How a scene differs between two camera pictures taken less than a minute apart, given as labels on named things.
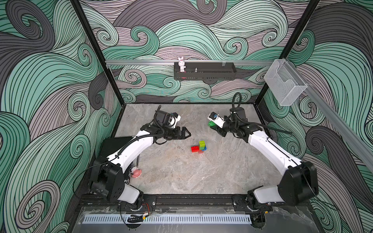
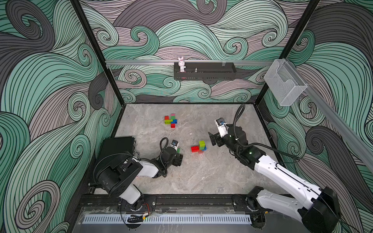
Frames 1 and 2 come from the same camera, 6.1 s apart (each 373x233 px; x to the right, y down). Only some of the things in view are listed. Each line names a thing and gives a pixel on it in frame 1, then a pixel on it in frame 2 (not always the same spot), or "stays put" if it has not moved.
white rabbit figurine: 181,64 stays put
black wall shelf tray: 204,71 stays put
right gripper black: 221,132 to 218,138
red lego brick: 194,148 stays put
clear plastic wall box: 284,82 stays put
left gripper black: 176,135 to 178,160
